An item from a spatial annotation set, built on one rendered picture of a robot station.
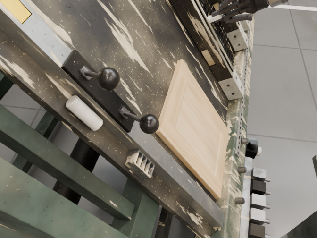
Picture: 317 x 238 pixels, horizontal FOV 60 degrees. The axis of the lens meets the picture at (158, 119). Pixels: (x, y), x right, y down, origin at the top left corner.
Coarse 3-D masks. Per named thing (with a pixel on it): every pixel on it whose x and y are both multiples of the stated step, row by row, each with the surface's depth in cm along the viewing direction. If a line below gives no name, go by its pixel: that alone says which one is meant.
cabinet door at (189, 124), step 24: (168, 96) 84; (192, 96) 96; (168, 120) 80; (192, 120) 92; (216, 120) 108; (168, 144) 79; (192, 144) 89; (216, 144) 105; (192, 168) 87; (216, 168) 101; (216, 192) 97
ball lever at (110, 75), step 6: (84, 66) 52; (78, 72) 51; (84, 72) 52; (90, 72) 50; (102, 72) 43; (108, 72) 43; (114, 72) 43; (84, 78) 52; (90, 78) 53; (96, 78) 44; (102, 78) 43; (108, 78) 43; (114, 78) 43; (102, 84) 43; (108, 84) 43; (114, 84) 43; (108, 90) 44
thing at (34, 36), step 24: (24, 0) 46; (0, 24) 45; (24, 24) 45; (24, 48) 48; (48, 48) 48; (48, 72) 51; (144, 144) 65; (168, 168) 72; (192, 192) 79; (216, 216) 89
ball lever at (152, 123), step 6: (120, 108) 59; (120, 114) 59; (126, 114) 57; (132, 114) 56; (150, 114) 51; (138, 120) 54; (144, 120) 50; (150, 120) 50; (156, 120) 50; (144, 126) 50; (150, 126) 50; (156, 126) 50; (144, 132) 51; (150, 132) 50
